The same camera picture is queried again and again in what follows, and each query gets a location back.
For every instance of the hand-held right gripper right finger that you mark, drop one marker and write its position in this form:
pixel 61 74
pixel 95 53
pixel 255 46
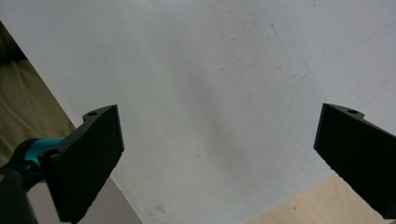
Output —
pixel 358 149

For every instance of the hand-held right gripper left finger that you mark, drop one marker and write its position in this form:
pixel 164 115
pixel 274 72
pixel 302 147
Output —
pixel 84 161

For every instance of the light wooden board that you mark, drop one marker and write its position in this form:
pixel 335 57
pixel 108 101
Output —
pixel 323 205

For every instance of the beige cloth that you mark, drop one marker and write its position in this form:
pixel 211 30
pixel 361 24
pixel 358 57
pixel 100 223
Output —
pixel 25 105

